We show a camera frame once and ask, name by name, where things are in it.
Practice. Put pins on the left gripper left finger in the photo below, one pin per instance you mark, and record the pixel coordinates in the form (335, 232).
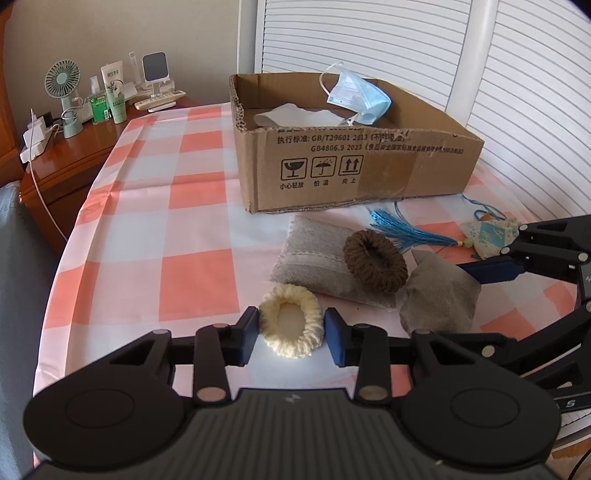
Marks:
(218, 346)

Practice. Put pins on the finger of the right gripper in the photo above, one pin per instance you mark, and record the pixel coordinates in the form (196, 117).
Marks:
(558, 249)
(493, 270)

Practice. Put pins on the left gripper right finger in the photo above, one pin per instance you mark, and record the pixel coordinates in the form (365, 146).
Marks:
(367, 348)

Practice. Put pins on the floral sachet pouch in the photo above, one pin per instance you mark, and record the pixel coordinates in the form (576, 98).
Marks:
(491, 230)

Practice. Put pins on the grey fabric sachet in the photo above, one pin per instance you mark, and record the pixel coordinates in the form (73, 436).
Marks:
(439, 296)
(312, 258)

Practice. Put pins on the cream scrunchie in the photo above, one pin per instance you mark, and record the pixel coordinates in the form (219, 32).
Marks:
(290, 321)

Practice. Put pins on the brown scrunchie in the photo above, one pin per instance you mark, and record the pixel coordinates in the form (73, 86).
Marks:
(374, 260)

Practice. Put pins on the blue tassel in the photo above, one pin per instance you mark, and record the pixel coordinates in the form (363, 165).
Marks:
(405, 236)

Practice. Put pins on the blue surgical mask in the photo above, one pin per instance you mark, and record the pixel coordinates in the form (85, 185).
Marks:
(368, 102)

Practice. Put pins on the white paper towel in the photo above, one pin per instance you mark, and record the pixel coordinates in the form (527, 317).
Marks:
(289, 115)

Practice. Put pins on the pink checkered tablecloth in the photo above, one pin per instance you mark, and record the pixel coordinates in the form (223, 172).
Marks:
(163, 242)

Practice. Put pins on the cardboard box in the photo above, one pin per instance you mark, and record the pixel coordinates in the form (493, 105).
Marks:
(414, 150)

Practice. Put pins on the grey bedsheet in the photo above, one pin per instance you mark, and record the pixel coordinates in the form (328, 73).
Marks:
(27, 270)

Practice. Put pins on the wooden nightstand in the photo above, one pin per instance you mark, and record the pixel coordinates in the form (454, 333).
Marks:
(56, 184)

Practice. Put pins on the white remote control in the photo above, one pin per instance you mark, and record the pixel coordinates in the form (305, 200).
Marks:
(159, 100)

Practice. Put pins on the green box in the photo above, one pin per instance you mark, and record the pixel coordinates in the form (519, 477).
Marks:
(99, 108)

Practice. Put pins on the white power strip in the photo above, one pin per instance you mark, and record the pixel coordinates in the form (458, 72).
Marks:
(36, 138)

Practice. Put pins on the phone stand mirror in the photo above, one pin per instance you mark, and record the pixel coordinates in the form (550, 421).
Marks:
(155, 69)

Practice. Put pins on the wooden headboard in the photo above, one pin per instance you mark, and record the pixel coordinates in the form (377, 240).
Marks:
(10, 166)

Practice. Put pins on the green tube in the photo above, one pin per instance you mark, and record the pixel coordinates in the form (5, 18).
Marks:
(112, 75)

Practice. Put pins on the green desk fan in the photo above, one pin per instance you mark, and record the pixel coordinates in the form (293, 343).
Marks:
(61, 82)

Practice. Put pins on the white curved frame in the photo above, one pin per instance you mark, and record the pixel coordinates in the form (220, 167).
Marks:
(473, 58)

